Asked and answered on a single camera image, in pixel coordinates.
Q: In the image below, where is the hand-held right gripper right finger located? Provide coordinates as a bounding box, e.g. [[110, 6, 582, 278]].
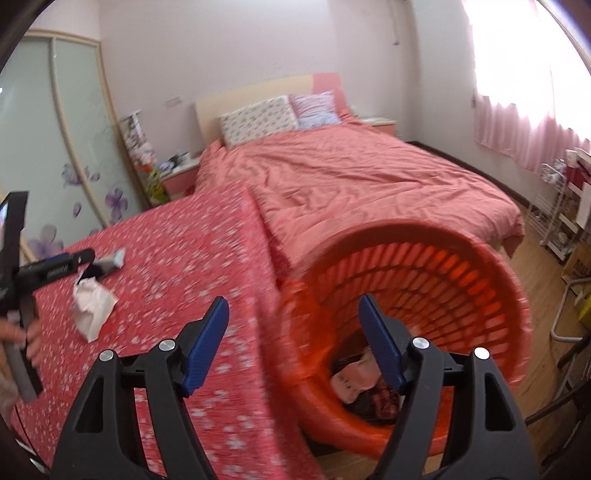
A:
[[359, 294, 539, 480]]

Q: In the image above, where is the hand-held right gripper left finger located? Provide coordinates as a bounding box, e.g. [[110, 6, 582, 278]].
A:
[[50, 296, 230, 480]]

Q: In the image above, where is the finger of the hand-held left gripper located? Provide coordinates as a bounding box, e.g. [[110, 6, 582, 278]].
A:
[[18, 248, 96, 283]]

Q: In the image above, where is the white tissue paper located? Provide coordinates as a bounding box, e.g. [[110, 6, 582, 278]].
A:
[[71, 277, 118, 343]]

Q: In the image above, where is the orange plastic basket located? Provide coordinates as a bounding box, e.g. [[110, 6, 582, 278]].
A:
[[279, 220, 532, 460]]

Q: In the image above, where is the person's left hand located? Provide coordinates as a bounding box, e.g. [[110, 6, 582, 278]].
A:
[[0, 318, 42, 363]]

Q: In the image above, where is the red plaid cloth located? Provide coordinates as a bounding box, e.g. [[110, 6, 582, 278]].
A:
[[365, 385, 402, 423]]

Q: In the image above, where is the red floral blanket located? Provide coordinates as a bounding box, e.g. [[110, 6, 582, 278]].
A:
[[9, 182, 333, 480]]

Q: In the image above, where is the flower print sliding wardrobe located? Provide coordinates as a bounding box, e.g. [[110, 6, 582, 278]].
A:
[[0, 30, 153, 259]]

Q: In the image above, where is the yellow plush toy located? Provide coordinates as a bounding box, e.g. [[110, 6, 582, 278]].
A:
[[145, 168, 168, 204]]

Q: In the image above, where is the clear plush toy display tube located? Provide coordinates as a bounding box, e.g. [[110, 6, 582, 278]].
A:
[[119, 111, 169, 206]]

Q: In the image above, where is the pink nightstand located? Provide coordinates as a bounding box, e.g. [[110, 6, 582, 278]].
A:
[[358, 116, 398, 137], [159, 157, 202, 201]]

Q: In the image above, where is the bed with pink cover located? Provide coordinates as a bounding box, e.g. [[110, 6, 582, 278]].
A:
[[196, 115, 525, 287]]

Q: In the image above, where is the dark wooden chair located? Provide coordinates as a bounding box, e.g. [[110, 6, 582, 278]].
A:
[[526, 342, 591, 467]]

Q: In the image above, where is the cardboard box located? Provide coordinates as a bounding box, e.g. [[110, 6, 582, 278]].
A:
[[561, 240, 591, 287]]

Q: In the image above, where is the floral print pillow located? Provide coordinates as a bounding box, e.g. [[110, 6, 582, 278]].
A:
[[218, 96, 300, 148]]

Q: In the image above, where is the pink striped pillow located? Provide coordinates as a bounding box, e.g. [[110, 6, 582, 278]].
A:
[[288, 90, 342, 131]]

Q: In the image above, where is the pink curtain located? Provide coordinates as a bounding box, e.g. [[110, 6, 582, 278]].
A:
[[462, 0, 591, 174]]

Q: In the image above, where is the beige and pink headboard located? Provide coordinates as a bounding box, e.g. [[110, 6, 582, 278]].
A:
[[194, 71, 352, 144]]

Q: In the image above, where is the white tube frame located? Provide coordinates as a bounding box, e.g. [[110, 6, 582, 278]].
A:
[[551, 281, 591, 344]]

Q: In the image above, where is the white wire rack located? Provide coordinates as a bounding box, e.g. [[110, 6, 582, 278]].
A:
[[526, 161, 578, 264]]

